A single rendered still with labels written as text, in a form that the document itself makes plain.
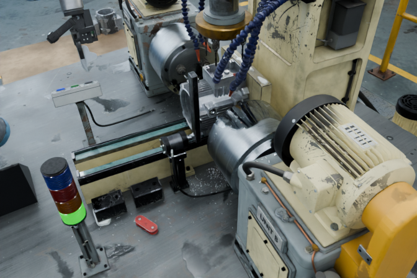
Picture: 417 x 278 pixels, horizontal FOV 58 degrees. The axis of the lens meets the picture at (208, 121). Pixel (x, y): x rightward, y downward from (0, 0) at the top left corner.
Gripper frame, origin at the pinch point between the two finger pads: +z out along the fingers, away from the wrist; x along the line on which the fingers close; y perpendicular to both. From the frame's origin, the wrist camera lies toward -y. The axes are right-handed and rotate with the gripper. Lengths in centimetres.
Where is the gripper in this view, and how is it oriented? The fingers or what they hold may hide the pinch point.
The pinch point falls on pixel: (84, 68)
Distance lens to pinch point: 146.2
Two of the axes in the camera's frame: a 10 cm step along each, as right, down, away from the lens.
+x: -3.7, -2.2, 9.0
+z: 1.9, 9.3, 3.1
